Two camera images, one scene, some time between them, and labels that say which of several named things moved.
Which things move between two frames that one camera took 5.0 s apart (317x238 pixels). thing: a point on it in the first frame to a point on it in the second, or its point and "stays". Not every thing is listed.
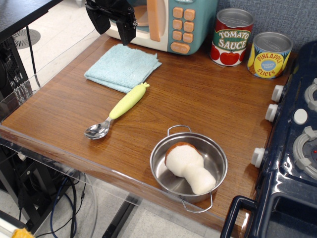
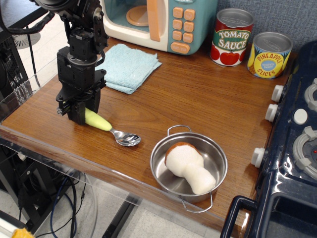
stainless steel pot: (189, 166) stays
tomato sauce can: (232, 32) stays
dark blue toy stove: (286, 206) stays
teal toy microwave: (186, 27) stays
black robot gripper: (99, 12) to (81, 85)
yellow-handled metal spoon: (98, 130) to (123, 139)
